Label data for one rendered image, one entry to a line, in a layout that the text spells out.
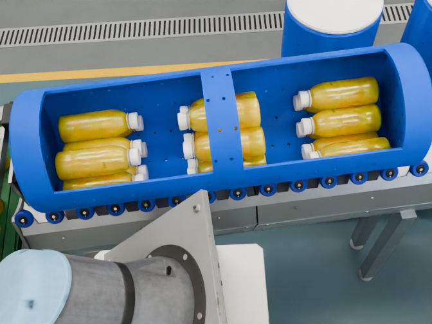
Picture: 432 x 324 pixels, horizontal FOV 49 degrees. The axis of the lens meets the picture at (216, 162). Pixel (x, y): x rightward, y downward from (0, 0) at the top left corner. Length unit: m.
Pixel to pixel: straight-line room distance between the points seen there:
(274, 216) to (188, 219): 0.58
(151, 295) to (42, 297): 0.14
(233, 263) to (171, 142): 0.46
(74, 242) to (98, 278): 0.70
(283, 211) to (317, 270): 0.91
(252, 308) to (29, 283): 0.43
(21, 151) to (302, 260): 1.41
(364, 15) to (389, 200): 0.53
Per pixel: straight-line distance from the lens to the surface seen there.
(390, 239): 1.73
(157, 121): 1.25
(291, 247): 2.15
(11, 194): 1.39
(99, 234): 1.28
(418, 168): 1.26
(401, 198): 1.33
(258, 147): 1.05
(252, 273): 0.89
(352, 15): 1.47
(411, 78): 1.07
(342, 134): 1.17
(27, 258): 0.59
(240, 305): 0.88
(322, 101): 1.14
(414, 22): 1.64
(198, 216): 0.68
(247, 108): 1.05
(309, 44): 1.46
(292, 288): 2.09
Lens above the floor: 2.00
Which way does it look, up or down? 59 degrees down
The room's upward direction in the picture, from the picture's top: 6 degrees counter-clockwise
